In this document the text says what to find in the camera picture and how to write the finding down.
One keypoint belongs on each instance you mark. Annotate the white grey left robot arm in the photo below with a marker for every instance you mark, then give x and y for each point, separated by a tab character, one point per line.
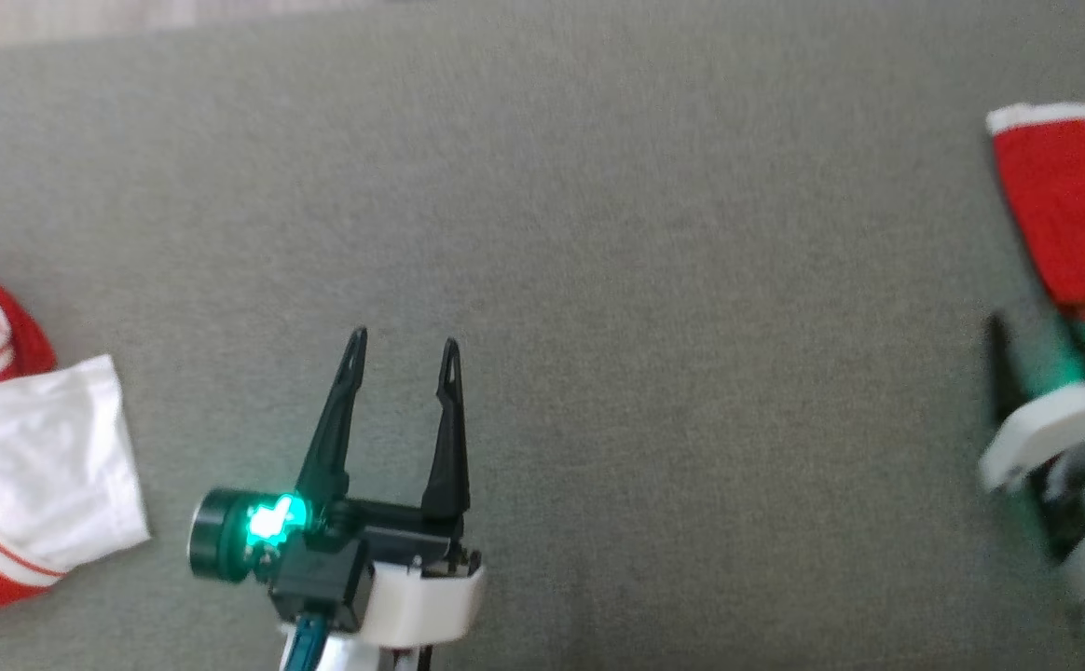
365	657

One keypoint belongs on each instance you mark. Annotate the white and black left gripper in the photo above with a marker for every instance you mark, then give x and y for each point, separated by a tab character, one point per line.
384	559

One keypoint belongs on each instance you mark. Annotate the large grey sofa seat cushion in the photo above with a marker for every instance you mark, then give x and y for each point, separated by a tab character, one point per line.
617	233

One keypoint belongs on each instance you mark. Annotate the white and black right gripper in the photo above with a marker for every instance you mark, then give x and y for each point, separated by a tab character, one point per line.
1050	419

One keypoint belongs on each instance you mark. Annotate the red jersey with white sleeves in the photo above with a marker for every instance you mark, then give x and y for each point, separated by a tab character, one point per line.
39	447

